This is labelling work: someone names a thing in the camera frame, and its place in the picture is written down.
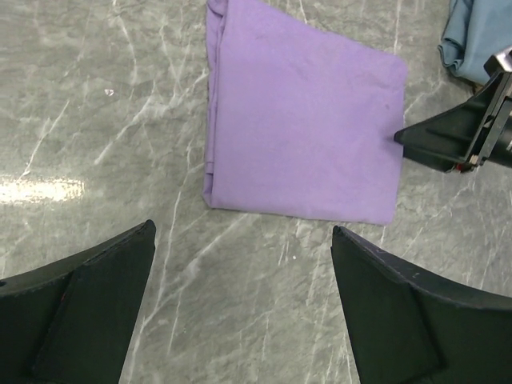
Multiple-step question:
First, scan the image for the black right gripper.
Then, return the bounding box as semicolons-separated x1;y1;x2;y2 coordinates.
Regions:
394;46;511;173

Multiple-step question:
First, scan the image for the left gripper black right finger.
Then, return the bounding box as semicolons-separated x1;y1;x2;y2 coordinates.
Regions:
331;226;511;383

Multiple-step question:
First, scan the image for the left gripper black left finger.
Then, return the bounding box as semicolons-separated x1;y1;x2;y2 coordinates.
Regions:
1;220;156;383

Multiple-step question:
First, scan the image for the purple t shirt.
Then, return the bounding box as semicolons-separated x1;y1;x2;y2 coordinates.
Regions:
202;1;407;225

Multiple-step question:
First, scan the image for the teal folded t shirt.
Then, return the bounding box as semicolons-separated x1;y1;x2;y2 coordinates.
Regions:
438;0;511;85

